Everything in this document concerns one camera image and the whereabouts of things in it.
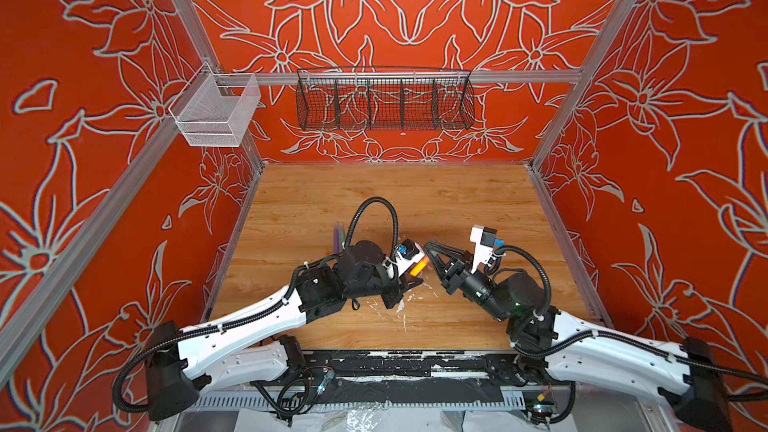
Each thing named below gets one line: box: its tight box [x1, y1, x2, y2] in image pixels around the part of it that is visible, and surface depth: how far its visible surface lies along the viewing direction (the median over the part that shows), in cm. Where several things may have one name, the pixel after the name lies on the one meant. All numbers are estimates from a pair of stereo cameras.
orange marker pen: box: [410, 254, 430, 277], surface depth 64 cm
